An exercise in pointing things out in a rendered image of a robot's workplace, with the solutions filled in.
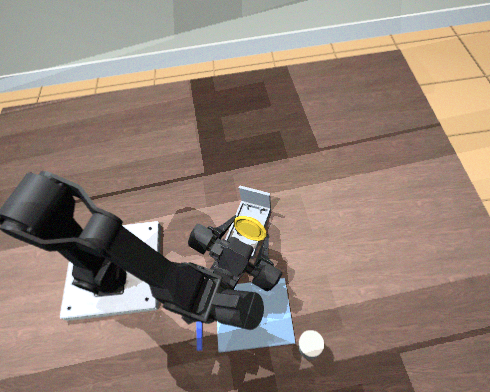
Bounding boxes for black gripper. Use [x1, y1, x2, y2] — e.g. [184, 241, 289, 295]
[188, 215, 283, 292]

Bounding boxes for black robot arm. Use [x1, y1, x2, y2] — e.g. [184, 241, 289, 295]
[0, 171, 264, 330]

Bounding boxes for yellow plate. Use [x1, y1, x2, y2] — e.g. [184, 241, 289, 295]
[233, 216, 267, 241]

